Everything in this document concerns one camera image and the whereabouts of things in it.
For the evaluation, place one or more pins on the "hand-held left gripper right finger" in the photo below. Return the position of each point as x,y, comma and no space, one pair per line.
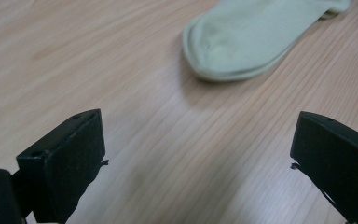
338,168

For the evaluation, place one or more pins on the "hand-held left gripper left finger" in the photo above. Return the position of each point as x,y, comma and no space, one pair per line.
65,174

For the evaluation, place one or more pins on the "pale green sock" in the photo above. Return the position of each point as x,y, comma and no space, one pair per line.
254,34
219,78

